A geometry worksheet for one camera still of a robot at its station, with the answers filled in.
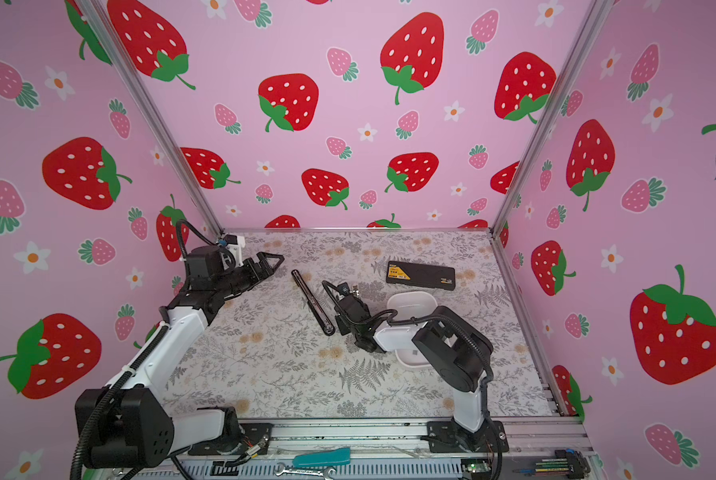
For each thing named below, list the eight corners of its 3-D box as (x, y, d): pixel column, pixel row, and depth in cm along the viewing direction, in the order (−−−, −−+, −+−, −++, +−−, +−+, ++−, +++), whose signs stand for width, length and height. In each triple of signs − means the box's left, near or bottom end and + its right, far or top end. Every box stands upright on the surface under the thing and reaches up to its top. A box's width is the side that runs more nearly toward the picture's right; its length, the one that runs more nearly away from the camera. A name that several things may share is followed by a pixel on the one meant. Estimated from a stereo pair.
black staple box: (384, 282, 108) (384, 277, 105) (386, 264, 113) (387, 259, 111) (453, 290, 105) (455, 286, 103) (452, 272, 111) (454, 267, 108)
